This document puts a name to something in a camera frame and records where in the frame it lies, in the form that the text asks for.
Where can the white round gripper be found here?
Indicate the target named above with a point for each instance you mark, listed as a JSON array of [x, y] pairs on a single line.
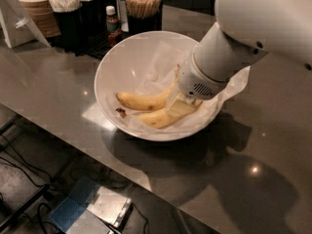
[[194, 79]]

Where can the yellow banana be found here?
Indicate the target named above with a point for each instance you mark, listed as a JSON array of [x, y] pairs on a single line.
[[160, 119], [147, 102]]

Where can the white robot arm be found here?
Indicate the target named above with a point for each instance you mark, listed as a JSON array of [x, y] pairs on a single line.
[[243, 33]]

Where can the white bowl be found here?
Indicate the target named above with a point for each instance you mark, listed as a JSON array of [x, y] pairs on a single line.
[[123, 69]]

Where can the white paper liner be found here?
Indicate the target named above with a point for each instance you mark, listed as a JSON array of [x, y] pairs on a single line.
[[160, 75]]

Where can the black stir stick holder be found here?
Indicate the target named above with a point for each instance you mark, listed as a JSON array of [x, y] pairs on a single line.
[[139, 25]]

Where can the black condiment tray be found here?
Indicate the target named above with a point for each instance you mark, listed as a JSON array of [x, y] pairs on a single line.
[[95, 46]]

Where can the small brown sauce bottle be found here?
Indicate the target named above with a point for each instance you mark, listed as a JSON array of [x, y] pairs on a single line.
[[112, 25]]

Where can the wooden stir sticks bundle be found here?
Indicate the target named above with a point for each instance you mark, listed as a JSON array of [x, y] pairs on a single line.
[[142, 9]]

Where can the silver metal box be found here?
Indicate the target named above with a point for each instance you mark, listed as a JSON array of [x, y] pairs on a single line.
[[110, 206]]

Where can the black container with napkins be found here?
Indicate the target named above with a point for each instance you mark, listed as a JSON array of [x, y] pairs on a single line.
[[91, 16]]

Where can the black cup with packets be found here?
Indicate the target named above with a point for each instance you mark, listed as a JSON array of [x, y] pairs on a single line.
[[71, 29]]

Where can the blue perforated box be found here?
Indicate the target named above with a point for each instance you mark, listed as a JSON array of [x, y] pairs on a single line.
[[78, 200]]

